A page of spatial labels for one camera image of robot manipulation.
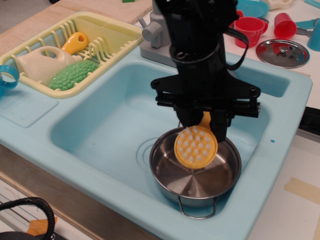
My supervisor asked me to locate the red plastic tumbler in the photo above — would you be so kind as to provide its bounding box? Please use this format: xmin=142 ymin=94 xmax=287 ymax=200
xmin=274 ymin=12 xmax=297 ymax=40

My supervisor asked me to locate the cream plastic jug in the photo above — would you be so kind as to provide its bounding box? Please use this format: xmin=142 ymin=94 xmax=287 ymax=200
xmin=16 ymin=46 xmax=83 ymax=86

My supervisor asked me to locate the yellow round dish brush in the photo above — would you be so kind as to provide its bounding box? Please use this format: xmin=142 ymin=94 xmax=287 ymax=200
xmin=173 ymin=112 xmax=218 ymax=170

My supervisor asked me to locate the orange cloth piece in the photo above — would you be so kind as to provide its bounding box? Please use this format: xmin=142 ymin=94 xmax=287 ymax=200
xmin=26 ymin=219 xmax=49 ymax=236

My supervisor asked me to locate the black braided cable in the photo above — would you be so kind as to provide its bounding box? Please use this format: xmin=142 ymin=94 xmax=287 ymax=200
xmin=0 ymin=196 xmax=56 ymax=240

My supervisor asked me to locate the green bumpy toy vegetable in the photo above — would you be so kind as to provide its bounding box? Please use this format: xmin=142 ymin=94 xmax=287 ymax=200
xmin=48 ymin=60 xmax=99 ymax=91

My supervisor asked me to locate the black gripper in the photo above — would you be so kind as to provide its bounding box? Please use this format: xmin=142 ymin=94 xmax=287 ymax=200
xmin=150 ymin=70 xmax=261 ymax=143

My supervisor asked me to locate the stainless steel pot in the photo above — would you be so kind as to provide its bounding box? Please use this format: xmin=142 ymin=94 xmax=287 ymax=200
xmin=149 ymin=127 xmax=242 ymax=215

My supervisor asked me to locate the teal plastic plate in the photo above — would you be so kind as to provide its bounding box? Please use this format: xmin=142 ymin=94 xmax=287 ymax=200
xmin=236 ymin=0 xmax=270 ymax=18

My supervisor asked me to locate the black object at right edge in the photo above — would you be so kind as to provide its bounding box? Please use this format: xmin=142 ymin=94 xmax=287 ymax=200
xmin=299 ymin=106 xmax=320 ymax=136

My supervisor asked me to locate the red plastic cup with handle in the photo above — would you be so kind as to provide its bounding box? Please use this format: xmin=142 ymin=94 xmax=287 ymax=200
xmin=229 ymin=16 xmax=269 ymax=48

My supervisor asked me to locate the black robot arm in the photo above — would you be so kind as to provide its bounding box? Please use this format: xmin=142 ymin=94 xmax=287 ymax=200
xmin=151 ymin=0 xmax=261 ymax=142

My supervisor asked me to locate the blue plastic cup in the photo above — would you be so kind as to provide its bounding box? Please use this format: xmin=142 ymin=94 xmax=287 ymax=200
xmin=0 ymin=64 xmax=20 ymax=98

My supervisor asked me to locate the orange yellow plastic utensil handle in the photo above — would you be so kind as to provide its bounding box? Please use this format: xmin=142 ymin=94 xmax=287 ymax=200
xmin=61 ymin=32 xmax=88 ymax=55

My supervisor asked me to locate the pale yellow dish rack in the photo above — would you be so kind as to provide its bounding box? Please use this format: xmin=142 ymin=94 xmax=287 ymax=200
xmin=0 ymin=12 xmax=143 ymax=99

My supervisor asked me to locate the teal handled utensil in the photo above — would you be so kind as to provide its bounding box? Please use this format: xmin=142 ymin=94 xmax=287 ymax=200
xmin=295 ymin=18 xmax=320 ymax=37

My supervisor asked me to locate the light blue toy sink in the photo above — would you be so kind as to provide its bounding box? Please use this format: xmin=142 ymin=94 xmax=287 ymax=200
xmin=0 ymin=48 xmax=313 ymax=240

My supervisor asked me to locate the teal plastic cup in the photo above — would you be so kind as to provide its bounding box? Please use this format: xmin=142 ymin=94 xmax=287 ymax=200
xmin=307 ymin=19 xmax=320 ymax=52

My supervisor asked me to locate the grey toy faucet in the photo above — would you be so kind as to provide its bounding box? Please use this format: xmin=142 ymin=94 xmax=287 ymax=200
xmin=138 ymin=0 xmax=176 ymax=68

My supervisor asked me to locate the green block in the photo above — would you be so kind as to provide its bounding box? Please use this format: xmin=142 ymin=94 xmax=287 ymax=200
xmin=122 ymin=0 xmax=135 ymax=3

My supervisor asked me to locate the steel pot lid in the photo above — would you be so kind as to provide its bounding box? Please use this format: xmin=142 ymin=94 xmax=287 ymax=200
xmin=255 ymin=39 xmax=310 ymax=69

